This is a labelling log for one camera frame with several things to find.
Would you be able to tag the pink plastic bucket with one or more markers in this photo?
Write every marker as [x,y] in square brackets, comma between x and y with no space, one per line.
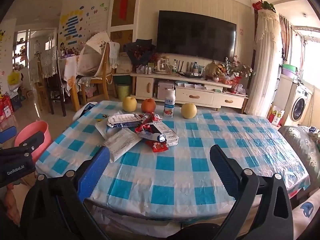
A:
[36,136]

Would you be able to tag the pink storage box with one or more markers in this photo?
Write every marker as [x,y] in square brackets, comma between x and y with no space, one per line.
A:
[162,88]

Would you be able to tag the white grey nutrition label bag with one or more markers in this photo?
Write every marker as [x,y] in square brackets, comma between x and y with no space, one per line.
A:
[124,121]

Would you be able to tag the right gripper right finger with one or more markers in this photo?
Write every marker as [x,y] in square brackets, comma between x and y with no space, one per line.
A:
[273,219]

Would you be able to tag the black flat television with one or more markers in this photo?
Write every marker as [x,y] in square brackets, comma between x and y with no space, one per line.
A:
[195,35]

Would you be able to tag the red candy wrapper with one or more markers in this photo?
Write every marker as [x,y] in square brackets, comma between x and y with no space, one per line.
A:
[157,146]

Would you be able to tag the blue checkered tablecloth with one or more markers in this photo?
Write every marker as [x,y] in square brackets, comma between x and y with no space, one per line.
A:
[181,183]

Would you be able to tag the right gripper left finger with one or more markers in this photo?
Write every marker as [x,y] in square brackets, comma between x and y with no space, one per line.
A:
[54,207]

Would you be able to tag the dark flower bouquet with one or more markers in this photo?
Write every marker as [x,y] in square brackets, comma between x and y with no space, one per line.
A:
[140,51]

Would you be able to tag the dark wooden chair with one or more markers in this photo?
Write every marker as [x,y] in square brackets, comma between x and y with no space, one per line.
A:
[49,74]

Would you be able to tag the white yogurt bottle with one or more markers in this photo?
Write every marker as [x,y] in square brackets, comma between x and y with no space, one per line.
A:
[169,103]

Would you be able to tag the white electric kettle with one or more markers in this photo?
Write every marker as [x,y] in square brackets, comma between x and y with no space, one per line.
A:
[161,66]

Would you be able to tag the yellow pear right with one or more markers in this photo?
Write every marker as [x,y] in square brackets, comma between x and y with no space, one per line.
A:
[188,110]

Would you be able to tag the green waste bin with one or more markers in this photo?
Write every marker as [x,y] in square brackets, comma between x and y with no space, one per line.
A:
[123,91]

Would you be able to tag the washing machine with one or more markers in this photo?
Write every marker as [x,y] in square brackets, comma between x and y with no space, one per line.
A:
[301,98]

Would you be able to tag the red gift boxes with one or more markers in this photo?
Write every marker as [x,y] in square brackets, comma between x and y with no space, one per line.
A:
[6,109]

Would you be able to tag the red apple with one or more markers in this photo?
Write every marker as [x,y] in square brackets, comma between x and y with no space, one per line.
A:
[148,105]

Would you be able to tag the white tv cabinet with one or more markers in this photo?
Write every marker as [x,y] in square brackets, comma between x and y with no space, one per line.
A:
[200,92]

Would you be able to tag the dark blue milk carton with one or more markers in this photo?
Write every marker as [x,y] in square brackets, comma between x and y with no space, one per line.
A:
[159,132]

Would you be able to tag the white lace curtain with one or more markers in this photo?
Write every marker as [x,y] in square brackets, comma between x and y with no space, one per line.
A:
[268,46]

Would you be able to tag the wooden chair with cushion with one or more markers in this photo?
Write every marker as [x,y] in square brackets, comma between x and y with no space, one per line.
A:
[94,68]

